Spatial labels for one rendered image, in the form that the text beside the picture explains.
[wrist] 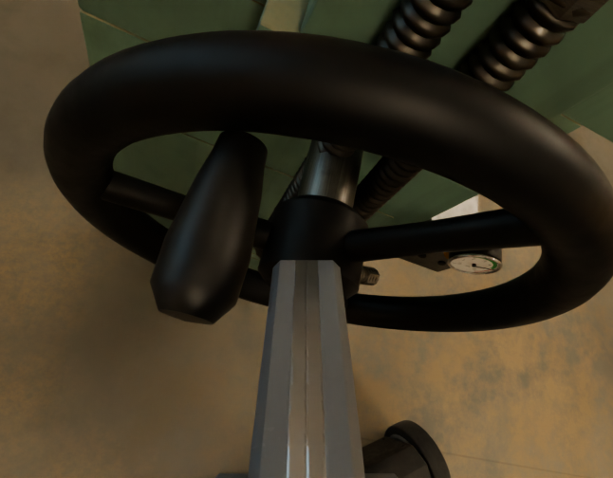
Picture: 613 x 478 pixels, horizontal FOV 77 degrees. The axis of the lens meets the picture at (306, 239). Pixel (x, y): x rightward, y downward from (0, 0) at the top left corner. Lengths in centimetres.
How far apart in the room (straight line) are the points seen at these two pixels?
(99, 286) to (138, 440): 36
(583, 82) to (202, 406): 95
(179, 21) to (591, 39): 29
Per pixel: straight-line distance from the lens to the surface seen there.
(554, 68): 22
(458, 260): 51
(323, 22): 21
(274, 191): 55
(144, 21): 39
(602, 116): 40
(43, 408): 104
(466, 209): 60
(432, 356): 131
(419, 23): 18
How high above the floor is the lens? 102
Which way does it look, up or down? 62 degrees down
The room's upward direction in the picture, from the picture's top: 53 degrees clockwise
